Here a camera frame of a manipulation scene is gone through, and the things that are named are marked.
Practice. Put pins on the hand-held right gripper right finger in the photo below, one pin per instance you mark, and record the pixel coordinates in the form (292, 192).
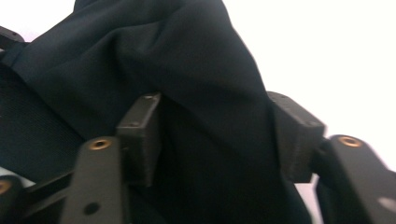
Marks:
(295, 140)

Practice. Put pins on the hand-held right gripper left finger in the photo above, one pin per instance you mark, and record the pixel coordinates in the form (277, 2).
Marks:
(140, 140)

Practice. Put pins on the black and green t-shirt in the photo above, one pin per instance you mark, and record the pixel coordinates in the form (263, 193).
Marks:
(186, 62)

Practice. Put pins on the white table cover sheet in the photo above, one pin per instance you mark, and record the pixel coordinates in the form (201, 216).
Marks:
(342, 46)

